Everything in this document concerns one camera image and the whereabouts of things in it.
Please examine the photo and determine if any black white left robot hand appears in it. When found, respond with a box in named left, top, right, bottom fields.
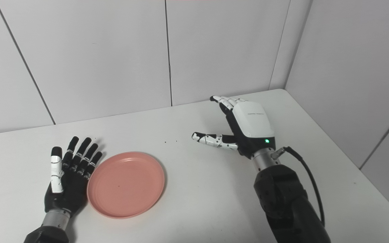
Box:
left=44, top=136, right=103, bottom=216

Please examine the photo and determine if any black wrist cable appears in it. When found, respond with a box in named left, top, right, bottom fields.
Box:
left=271, top=146, right=326, bottom=227

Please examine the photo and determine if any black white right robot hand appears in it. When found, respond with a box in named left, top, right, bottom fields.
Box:
left=191, top=96, right=277, bottom=159

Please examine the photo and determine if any pink round plate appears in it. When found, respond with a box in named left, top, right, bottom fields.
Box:
left=87, top=152, right=165, bottom=219

